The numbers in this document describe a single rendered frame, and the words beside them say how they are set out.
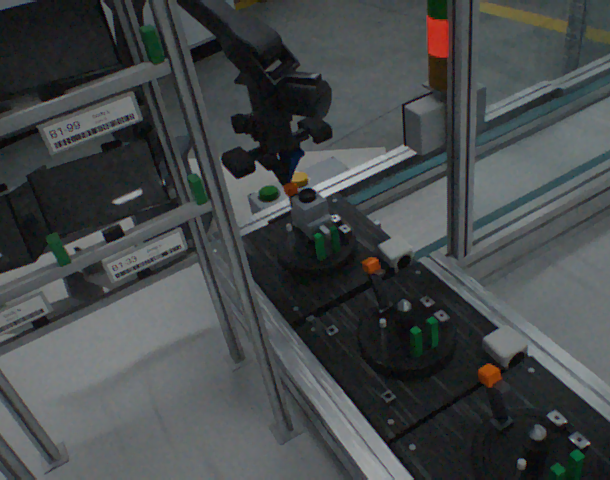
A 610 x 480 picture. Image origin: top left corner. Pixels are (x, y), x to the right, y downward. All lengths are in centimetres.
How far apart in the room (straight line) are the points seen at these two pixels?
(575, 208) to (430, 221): 26
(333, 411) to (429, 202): 54
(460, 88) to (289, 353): 45
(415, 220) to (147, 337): 55
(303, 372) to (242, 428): 15
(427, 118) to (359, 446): 46
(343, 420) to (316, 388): 6
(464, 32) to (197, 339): 68
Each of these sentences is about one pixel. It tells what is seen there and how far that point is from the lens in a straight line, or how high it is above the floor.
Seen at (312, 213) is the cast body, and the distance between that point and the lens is 103.
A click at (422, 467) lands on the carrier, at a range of 84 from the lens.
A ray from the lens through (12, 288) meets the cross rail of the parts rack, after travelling 68.
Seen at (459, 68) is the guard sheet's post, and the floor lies 130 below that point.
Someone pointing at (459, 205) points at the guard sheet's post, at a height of 108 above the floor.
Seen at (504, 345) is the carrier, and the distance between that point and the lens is 93.
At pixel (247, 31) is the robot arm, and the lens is 98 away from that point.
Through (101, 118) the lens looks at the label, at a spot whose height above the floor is 144.
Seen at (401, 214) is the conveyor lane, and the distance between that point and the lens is 125.
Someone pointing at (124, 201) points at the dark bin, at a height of 132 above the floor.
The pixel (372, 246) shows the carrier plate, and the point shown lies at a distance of 111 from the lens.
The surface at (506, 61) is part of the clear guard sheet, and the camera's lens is 97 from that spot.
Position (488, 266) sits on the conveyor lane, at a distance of 116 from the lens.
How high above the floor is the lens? 170
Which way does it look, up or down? 40 degrees down
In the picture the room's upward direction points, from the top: 11 degrees counter-clockwise
